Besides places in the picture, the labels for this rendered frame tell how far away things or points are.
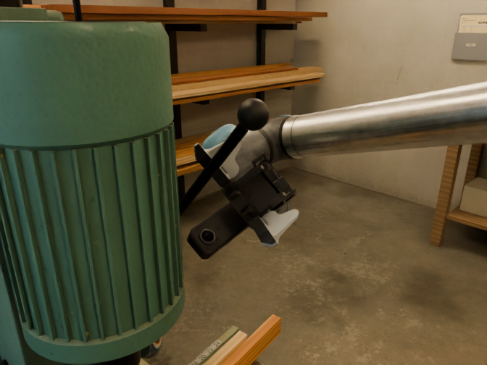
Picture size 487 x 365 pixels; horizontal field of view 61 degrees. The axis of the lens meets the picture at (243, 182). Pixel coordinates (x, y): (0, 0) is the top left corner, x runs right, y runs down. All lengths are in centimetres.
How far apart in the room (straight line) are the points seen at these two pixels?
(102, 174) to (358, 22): 373
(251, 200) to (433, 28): 324
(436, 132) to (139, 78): 45
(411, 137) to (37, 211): 53
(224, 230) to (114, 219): 26
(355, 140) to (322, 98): 350
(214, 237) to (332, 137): 29
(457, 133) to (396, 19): 321
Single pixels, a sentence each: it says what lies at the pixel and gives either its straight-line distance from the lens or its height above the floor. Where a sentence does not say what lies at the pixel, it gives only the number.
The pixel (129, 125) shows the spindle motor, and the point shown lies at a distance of 35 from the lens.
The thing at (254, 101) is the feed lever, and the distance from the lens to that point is 44.
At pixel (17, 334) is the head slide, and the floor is 116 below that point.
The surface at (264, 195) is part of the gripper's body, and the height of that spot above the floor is 128.
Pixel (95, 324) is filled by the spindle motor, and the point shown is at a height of 124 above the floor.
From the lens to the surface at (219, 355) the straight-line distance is 80.
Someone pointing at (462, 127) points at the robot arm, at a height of 137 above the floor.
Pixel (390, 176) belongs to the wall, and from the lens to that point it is 399.
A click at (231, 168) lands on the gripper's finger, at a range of 56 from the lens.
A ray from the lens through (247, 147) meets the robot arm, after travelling 79.
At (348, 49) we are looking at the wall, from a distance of 404.
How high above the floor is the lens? 150
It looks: 21 degrees down
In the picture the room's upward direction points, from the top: straight up
